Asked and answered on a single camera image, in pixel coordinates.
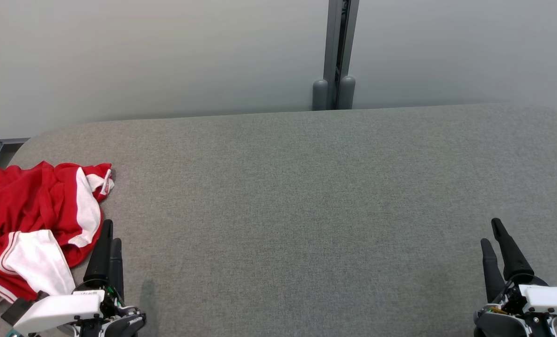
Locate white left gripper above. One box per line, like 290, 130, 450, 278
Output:
13, 219, 147, 337

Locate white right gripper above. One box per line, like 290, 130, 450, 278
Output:
473, 218, 557, 337

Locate grey partition column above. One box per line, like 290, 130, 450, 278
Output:
323, 0, 360, 110

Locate grey cylinder post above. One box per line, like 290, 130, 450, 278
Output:
312, 79, 329, 111
338, 75, 356, 110

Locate red shirt with white sleeves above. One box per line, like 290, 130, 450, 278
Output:
0, 228, 92, 310

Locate red shorts with white stripe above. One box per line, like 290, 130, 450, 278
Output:
0, 161, 116, 263

